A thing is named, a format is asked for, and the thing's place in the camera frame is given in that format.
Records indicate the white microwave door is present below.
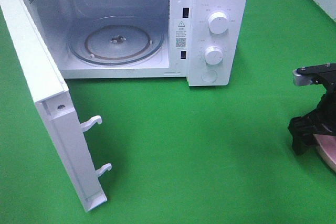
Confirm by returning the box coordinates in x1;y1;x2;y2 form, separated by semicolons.
1;0;112;211

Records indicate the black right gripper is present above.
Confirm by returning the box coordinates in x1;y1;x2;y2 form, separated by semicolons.
288;73;335;155

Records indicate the lower white timer knob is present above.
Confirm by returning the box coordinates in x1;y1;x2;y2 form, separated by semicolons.
204;46;223;65

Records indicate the glass microwave turntable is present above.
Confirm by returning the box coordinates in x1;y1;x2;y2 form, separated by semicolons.
69;16;168;66

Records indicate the upper white power knob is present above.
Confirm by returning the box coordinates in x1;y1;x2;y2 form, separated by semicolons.
208;11;229;35

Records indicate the green table cloth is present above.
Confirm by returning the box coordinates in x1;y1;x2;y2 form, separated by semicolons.
1;0;335;223

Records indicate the round white door release button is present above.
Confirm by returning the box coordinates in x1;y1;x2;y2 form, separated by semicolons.
202;70;217;83

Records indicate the white microwave oven body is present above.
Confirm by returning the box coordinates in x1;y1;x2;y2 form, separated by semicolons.
24;0;246;86

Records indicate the pink round plate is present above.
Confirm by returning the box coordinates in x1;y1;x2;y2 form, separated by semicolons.
313;134;336;172

